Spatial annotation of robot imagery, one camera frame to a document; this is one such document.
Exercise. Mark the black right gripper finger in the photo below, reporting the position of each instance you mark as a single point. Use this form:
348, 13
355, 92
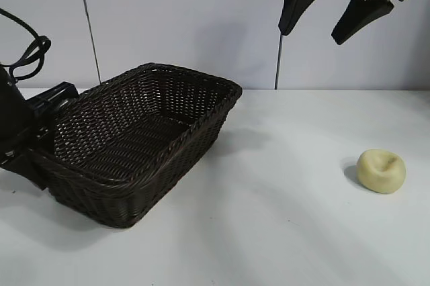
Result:
297, 4
359, 21

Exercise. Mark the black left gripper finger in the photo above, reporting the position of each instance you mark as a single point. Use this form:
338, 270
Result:
25, 170
46, 138

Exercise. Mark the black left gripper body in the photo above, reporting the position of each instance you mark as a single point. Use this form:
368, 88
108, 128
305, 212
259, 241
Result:
13, 111

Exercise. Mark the dark brown woven basket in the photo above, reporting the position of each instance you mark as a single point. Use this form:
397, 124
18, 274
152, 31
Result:
141, 151

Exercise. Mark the pale yellow round pastry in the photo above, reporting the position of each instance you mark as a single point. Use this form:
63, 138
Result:
381, 172

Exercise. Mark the thin dark backdrop pole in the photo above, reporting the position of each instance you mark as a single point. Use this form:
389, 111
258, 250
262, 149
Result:
89, 21
278, 61

